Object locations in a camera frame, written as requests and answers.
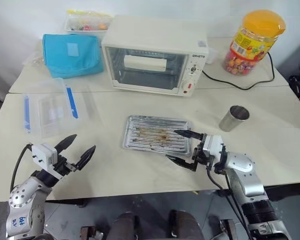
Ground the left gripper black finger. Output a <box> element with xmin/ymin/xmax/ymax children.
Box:
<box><xmin>75</xmin><ymin>145</ymin><xmax>97</xmax><ymax>171</ymax></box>
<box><xmin>55</xmin><ymin>134</ymin><xmax>78</xmax><ymax>152</ymax></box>

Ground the clear box with blue clips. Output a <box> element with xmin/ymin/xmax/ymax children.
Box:
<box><xmin>22</xmin><ymin>77</ymin><xmax>80</xmax><ymax>139</ymax></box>

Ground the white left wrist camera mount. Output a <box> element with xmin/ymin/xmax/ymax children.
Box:
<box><xmin>31</xmin><ymin>143</ymin><xmax>59</xmax><ymax>168</ymax></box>

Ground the clear plastic bag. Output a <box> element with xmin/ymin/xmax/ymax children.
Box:
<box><xmin>21</xmin><ymin>48</ymin><xmax>50</xmax><ymax>67</ymax></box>

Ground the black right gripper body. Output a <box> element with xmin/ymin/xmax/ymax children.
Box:
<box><xmin>192</xmin><ymin>133</ymin><xmax>215</xmax><ymax>168</ymax></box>

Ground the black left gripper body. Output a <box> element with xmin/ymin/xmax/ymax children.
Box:
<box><xmin>49</xmin><ymin>149</ymin><xmax>79</xmax><ymax>180</ymax></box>

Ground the stainless steel cup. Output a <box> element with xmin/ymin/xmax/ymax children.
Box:
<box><xmin>219</xmin><ymin>105</ymin><xmax>251</xmax><ymax>132</ymax></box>

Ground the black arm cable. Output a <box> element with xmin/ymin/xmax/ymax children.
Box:
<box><xmin>206</xmin><ymin>146</ymin><xmax>255</xmax><ymax>240</ymax></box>
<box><xmin>9</xmin><ymin>143</ymin><xmax>33</xmax><ymax>194</ymax></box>

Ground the dark rounded shape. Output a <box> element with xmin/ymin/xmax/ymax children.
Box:
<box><xmin>111</xmin><ymin>211</ymin><xmax>139</xmax><ymax>240</ymax></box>
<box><xmin>169</xmin><ymin>209</ymin><xmax>199</xmax><ymax>240</ymax></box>

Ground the cream toaster oven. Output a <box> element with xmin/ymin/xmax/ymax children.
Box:
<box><xmin>100</xmin><ymin>15</ymin><xmax>210</xmax><ymax>98</ymax></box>

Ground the black oven power cord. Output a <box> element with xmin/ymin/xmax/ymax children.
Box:
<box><xmin>202</xmin><ymin>51</ymin><xmax>276</xmax><ymax>90</ymax></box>

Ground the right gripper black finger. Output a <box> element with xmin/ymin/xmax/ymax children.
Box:
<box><xmin>173</xmin><ymin>129</ymin><xmax>205</xmax><ymax>142</ymax></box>
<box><xmin>165</xmin><ymin>154</ymin><xmax>198</xmax><ymax>172</ymax></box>

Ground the white bin of small items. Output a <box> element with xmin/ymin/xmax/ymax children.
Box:
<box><xmin>64</xmin><ymin>9</ymin><xmax>115</xmax><ymax>34</ymax></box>

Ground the candy jar with orange lid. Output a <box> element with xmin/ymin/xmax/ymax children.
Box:
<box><xmin>222</xmin><ymin>6</ymin><xmax>287</xmax><ymax>76</ymax></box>

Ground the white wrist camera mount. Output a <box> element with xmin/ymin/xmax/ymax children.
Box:
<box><xmin>202</xmin><ymin>134</ymin><xmax>225</xmax><ymax>161</ymax></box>
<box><xmin>31</xmin><ymin>143</ymin><xmax>59</xmax><ymax>168</ymax></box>

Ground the stained metal baking tray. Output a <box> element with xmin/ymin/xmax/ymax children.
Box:
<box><xmin>121</xmin><ymin>114</ymin><xmax>193</xmax><ymax>158</ymax></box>

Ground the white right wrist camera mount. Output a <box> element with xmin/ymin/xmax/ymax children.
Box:
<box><xmin>202</xmin><ymin>134</ymin><xmax>225</xmax><ymax>161</ymax></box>

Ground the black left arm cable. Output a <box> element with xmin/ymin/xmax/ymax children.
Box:
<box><xmin>9</xmin><ymin>143</ymin><xmax>33</xmax><ymax>194</ymax></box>

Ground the blue fabric bag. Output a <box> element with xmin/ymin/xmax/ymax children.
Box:
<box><xmin>42</xmin><ymin>33</ymin><xmax>104</xmax><ymax>80</ymax></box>

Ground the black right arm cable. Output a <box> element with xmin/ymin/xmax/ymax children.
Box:
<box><xmin>206</xmin><ymin>146</ymin><xmax>255</xmax><ymax>240</ymax></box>

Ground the small clear plastic cup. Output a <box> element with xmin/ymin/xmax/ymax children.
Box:
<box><xmin>206</xmin><ymin>48</ymin><xmax>220</xmax><ymax>65</ymax></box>

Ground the clear plastic box lid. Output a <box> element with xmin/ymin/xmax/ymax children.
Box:
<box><xmin>64</xmin><ymin>84</ymin><xmax>96</xmax><ymax>121</ymax></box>

